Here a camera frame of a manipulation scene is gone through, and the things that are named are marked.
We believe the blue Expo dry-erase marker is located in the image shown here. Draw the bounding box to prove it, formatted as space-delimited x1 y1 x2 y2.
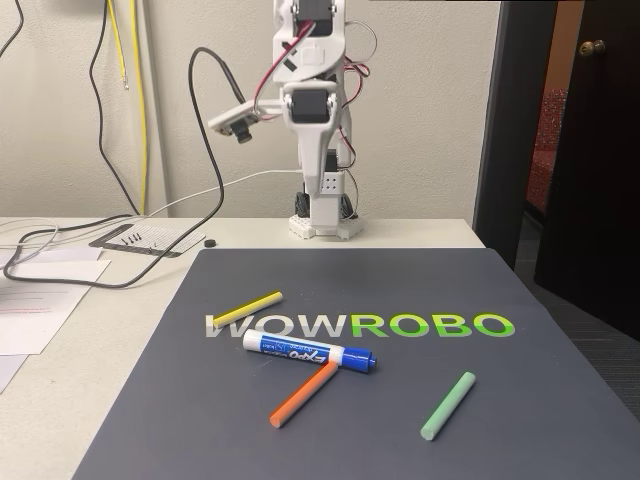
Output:
242 329 379 374

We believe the striped magnetic screw mat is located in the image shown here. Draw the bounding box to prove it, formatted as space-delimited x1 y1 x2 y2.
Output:
88 223 207 259

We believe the yellow chalk stick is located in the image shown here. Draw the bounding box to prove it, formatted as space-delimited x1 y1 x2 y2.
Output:
212 291 285 330

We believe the grey WOWROBO mat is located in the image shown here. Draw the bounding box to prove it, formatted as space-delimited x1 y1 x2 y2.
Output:
72 247 640 480

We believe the orange chalk stick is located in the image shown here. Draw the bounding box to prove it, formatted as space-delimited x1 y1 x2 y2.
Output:
269 360 340 430

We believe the blank white paper sheet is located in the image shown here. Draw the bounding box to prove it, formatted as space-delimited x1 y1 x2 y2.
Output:
34 248 104 263
0 258 113 284

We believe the green chalk stick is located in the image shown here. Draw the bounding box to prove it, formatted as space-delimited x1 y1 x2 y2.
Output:
420 370 477 442

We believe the dark brown door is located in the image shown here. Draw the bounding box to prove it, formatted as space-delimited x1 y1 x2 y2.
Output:
533 0 640 345

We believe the printed white paper sheet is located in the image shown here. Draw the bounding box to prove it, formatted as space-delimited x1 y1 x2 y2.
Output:
0 278 97 357

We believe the pale lavender paper sheet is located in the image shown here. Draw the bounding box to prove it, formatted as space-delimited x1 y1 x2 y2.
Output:
0 353 30 395

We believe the white gripper camera module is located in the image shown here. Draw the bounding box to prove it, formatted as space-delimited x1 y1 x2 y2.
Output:
207 98 262 146

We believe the thin white cable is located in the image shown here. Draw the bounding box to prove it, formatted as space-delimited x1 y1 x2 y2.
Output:
0 169 305 266

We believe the black camera cable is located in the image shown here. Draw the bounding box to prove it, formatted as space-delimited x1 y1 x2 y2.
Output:
2 46 247 290

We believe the long yellow wire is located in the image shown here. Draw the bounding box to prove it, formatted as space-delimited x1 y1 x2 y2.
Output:
129 0 149 215

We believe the short yellow wire with connector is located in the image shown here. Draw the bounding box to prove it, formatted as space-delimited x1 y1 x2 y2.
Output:
106 0 130 91

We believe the dark door frame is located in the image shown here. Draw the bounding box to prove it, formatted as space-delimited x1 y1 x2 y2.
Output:
472 0 559 272

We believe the black wall cable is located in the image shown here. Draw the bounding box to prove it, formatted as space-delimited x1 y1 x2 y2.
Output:
89 0 142 217
0 0 25 57

